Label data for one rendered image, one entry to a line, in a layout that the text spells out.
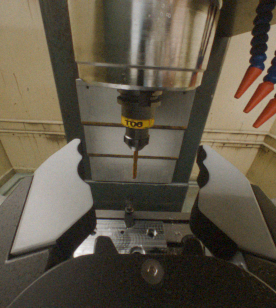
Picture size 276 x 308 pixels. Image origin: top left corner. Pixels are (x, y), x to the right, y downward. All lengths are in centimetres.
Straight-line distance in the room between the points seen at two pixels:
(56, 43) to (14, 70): 57
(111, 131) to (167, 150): 29
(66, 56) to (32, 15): 48
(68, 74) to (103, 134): 28
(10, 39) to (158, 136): 98
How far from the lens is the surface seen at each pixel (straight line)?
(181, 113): 71
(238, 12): 46
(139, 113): 21
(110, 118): 69
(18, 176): 162
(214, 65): 77
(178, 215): 77
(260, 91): 24
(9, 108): 138
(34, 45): 120
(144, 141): 24
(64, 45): 75
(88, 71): 18
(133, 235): 57
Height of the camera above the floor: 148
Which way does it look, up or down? 31 degrees down
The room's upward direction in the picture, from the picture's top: 4 degrees clockwise
